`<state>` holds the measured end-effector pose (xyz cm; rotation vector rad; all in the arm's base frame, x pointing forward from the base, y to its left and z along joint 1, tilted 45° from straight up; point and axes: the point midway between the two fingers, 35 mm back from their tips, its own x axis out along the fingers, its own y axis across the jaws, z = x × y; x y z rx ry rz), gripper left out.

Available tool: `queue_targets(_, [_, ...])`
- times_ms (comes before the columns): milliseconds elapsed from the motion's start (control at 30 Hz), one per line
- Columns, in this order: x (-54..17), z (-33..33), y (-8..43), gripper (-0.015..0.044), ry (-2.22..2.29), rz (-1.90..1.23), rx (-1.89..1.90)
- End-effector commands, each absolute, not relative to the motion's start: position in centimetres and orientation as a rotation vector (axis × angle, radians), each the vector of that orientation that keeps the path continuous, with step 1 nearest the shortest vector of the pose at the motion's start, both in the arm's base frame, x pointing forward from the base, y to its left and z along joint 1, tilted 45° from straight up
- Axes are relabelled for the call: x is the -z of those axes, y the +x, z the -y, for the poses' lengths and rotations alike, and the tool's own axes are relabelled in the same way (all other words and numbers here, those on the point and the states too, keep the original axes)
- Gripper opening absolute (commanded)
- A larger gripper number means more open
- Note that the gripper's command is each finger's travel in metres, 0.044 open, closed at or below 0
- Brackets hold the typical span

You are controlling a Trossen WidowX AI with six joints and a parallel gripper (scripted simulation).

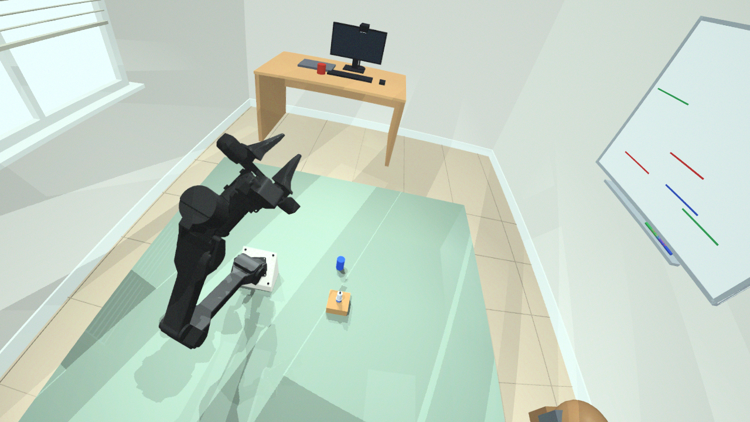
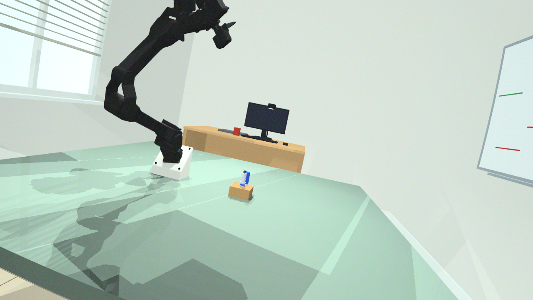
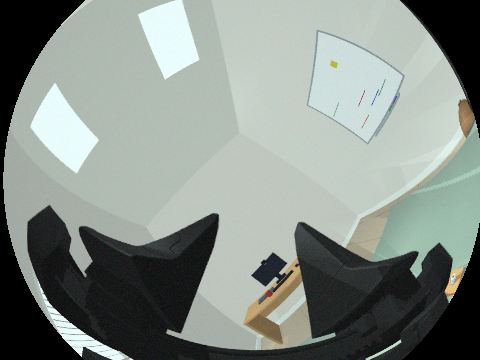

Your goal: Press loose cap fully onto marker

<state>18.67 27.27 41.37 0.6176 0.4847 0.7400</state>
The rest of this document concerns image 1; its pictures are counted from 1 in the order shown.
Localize tan rectangular block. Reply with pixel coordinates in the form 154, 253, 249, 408
326, 290, 351, 316

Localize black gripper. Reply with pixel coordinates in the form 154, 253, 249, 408
216, 133, 301, 215

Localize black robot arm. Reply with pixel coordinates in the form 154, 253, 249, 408
159, 173, 285, 349

